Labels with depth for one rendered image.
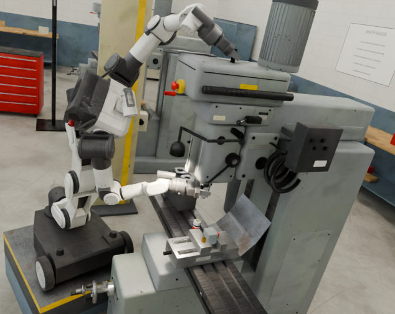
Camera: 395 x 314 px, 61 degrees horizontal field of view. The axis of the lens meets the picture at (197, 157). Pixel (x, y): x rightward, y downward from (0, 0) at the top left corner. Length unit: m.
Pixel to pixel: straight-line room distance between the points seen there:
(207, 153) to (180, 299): 0.86
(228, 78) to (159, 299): 1.19
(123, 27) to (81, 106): 1.65
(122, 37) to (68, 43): 7.36
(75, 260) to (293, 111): 1.53
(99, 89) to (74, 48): 8.85
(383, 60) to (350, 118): 4.39
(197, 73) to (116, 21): 1.84
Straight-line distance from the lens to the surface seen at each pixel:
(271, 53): 1.62
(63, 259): 2.22
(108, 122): 1.63
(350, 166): 1.96
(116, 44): 3.15
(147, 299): 1.90
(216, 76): 1.40
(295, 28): 1.61
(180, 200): 2.06
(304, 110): 1.75
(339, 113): 1.91
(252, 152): 1.64
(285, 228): 1.90
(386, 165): 6.12
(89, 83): 1.65
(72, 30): 10.43
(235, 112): 1.51
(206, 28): 1.49
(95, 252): 2.28
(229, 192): 3.83
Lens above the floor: 2.07
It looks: 23 degrees down
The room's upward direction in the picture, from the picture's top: 11 degrees clockwise
